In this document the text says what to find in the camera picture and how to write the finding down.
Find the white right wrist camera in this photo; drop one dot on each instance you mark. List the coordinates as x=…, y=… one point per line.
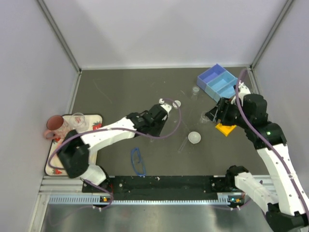
x=243, y=91

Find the small clear glass beaker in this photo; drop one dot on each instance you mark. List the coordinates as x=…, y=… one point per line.
x=204, y=119

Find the clear glass test tube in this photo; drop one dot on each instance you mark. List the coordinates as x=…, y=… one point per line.
x=182, y=145

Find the white round dish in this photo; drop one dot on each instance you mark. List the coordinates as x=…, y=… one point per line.
x=194, y=137

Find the yellow test tube rack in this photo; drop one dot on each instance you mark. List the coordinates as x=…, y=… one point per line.
x=225, y=130

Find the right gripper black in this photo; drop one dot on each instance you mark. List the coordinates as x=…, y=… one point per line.
x=224, y=105

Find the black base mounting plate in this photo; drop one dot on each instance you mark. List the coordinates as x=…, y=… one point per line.
x=192, y=187

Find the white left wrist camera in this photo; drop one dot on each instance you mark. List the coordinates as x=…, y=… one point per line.
x=165, y=105

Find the small white plastic cup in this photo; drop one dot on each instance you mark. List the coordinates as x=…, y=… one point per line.
x=176, y=104

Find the blue safety glasses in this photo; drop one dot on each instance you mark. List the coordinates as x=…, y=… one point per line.
x=137, y=161

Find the pink patterned mug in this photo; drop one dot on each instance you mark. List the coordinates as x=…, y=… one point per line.
x=57, y=128

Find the three-compartment blue organizer box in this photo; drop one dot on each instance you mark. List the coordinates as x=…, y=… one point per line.
x=217, y=82

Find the clear drinking glass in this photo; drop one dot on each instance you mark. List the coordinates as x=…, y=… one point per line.
x=78, y=122

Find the grey slotted cable duct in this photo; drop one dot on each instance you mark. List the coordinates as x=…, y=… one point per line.
x=100, y=200

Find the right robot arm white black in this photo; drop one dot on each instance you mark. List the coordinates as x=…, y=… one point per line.
x=288, y=208

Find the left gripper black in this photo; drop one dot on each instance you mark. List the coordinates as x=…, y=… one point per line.
x=157, y=133

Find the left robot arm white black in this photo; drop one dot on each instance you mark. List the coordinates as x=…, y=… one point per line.
x=77, y=147

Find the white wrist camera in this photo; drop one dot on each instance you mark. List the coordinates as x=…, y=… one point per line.
x=243, y=91
x=165, y=105

